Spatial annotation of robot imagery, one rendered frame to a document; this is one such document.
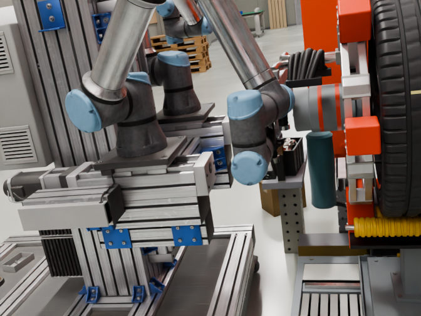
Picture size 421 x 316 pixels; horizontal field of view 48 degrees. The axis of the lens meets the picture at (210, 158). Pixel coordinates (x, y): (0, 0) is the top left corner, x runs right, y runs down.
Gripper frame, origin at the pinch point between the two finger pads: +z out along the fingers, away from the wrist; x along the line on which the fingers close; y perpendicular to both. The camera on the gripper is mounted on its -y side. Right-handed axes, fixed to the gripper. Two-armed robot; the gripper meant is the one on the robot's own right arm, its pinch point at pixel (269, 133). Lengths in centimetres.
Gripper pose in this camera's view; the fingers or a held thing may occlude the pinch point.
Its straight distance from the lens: 133.2
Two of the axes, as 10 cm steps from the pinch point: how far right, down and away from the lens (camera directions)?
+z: 2.4, -3.3, 9.2
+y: -1.4, -9.4, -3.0
